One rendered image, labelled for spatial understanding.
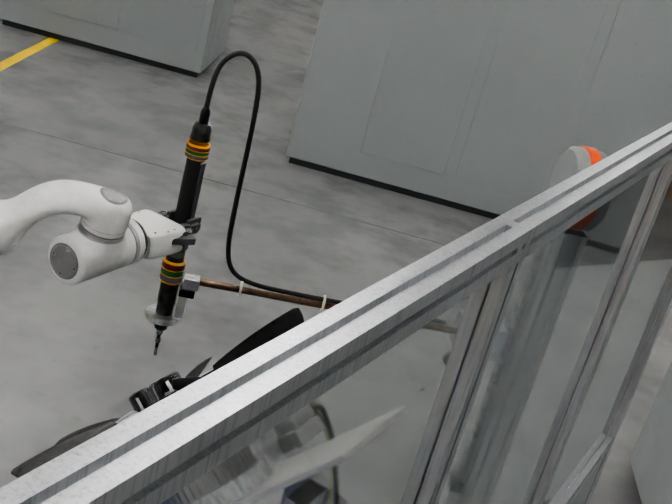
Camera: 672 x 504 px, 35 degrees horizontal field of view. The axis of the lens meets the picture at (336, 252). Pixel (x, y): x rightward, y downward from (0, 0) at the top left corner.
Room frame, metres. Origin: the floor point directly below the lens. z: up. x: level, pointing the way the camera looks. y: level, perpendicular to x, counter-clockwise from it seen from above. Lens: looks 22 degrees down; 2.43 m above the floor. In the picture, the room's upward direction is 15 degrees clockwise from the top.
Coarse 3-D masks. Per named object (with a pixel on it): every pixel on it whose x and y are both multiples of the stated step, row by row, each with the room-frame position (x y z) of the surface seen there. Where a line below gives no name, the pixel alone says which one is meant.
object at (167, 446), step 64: (576, 192) 1.32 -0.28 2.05; (448, 256) 0.98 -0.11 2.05; (512, 256) 1.09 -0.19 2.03; (640, 256) 1.91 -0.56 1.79; (320, 320) 0.76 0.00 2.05; (384, 320) 0.80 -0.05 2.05; (192, 384) 0.62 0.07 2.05; (256, 384) 0.64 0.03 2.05; (320, 384) 0.71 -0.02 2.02; (128, 448) 0.54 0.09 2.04; (192, 448) 0.56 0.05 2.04; (448, 448) 1.10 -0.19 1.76
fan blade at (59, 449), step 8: (104, 424) 1.80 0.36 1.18; (112, 424) 1.80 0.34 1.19; (88, 432) 1.77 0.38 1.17; (96, 432) 1.77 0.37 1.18; (72, 440) 1.74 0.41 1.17; (80, 440) 1.74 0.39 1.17; (56, 448) 1.72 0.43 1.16; (64, 448) 1.71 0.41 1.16; (72, 448) 1.71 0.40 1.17; (40, 456) 1.69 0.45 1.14; (48, 456) 1.69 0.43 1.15; (56, 456) 1.69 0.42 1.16; (24, 464) 1.67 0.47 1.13; (32, 464) 1.67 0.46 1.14; (40, 464) 1.66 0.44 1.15; (16, 472) 1.65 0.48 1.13; (24, 472) 1.64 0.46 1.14
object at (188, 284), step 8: (184, 280) 1.81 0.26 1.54; (192, 280) 1.81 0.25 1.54; (184, 288) 1.81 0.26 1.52; (192, 288) 1.81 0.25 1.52; (184, 296) 1.81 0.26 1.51; (192, 296) 1.81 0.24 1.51; (152, 304) 1.84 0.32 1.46; (176, 304) 1.81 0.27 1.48; (184, 304) 1.81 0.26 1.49; (152, 312) 1.81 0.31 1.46; (176, 312) 1.81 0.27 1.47; (152, 320) 1.79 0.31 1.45; (160, 320) 1.78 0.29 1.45; (168, 320) 1.79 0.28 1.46; (176, 320) 1.80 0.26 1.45
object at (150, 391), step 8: (168, 376) 1.90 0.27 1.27; (176, 376) 1.92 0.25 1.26; (152, 384) 1.88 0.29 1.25; (160, 384) 1.88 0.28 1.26; (136, 392) 1.88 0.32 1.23; (144, 392) 1.87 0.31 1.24; (152, 392) 1.87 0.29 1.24; (160, 392) 1.87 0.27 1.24; (144, 400) 1.86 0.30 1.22; (152, 400) 1.86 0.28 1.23; (160, 400) 1.86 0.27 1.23; (136, 408) 1.87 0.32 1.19; (144, 408) 1.86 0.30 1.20
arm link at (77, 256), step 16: (80, 224) 1.57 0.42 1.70; (64, 240) 1.53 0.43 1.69; (80, 240) 1.54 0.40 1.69; (96, 240) 1.55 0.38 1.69; (112, 240) 1.56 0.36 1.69; (128, 240) 1.62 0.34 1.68; (48, 256) 1.55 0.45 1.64; (64, 256) 1.53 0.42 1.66; (80, 256) 1.52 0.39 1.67; (96, 256) 1.54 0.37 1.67; (112, 256) 1.57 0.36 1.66; (128, 256) 1.61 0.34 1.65; (64, 272) 1.53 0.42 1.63; (80, 272) 1.52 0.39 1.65; (96, 272) 1.55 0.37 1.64
